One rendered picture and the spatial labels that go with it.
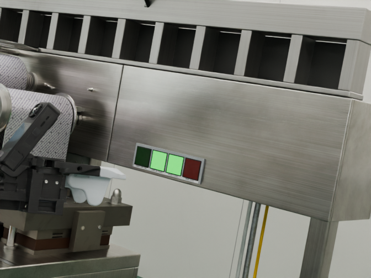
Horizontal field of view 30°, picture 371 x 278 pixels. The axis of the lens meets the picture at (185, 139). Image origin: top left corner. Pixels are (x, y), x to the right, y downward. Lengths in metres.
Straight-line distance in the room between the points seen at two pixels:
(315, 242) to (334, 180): 0.26
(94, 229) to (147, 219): 3.11
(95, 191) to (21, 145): 0.13
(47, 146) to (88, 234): 0.30
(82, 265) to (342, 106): 0.80
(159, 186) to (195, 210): 0.36
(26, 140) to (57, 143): 1.07
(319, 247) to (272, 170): 0.26
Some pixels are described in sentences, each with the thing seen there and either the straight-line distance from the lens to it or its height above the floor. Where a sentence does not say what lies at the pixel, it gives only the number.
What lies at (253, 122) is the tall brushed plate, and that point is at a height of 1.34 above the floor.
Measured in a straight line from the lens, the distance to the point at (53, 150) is 2.08.
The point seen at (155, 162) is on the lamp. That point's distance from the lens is 1.97.
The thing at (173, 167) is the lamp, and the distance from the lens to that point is 1.93.
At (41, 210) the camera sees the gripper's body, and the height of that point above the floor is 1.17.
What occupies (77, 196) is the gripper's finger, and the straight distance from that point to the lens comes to 1.09.
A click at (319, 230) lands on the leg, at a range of 1.88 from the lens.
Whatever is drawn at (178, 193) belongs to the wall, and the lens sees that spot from 4.87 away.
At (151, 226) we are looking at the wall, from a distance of 5.03.
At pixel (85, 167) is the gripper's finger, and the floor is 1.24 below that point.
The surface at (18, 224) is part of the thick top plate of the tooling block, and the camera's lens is 1.82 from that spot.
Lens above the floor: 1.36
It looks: 3 degrees down
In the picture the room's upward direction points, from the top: 10 degrees clockwise
